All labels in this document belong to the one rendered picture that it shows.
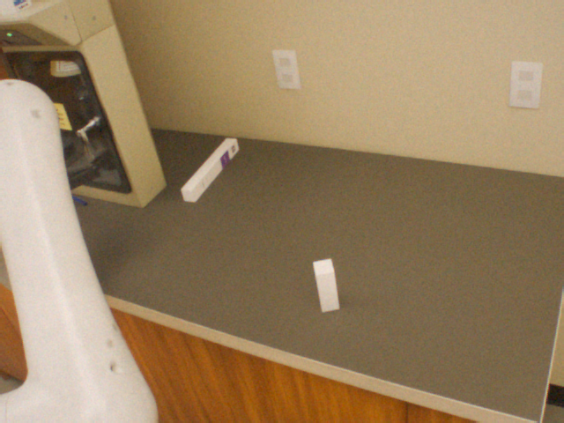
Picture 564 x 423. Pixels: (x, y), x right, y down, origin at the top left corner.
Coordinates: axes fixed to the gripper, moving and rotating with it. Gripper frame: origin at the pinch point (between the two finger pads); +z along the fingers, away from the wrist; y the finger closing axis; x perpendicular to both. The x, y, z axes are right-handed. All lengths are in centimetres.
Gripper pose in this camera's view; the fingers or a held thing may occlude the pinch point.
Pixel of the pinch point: (88, 152)
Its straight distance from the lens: 143.5
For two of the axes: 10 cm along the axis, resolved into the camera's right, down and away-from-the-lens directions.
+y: -8.8, -1.6, 4.5
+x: 1.5, 8.0, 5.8
